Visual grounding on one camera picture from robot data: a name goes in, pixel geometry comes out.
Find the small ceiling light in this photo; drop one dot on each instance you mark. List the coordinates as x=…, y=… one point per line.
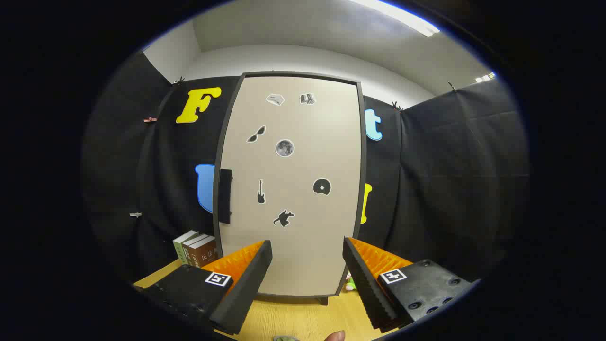
x=485, y=77

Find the black binder clip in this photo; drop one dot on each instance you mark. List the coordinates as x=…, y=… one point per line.
x=396, y=106
x=452, y=86
x=178, y=80

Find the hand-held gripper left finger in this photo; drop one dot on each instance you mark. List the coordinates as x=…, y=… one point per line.
x=246, y=293

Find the long ceiling light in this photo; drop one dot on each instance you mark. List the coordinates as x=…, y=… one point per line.
x=402, y=16

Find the beige cabinet door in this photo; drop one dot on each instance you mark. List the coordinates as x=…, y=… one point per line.
x=303, y=237

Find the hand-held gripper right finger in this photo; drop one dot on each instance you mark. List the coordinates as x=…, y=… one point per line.
x=364, y=289

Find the black backdrop cloth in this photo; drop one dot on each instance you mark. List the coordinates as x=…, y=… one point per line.
x=450, y=180

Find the dark grey cabinet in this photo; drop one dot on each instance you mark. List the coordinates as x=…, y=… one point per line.
x=362, y=156

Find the small pink green toy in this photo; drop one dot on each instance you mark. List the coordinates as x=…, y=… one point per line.
x=350, y=283

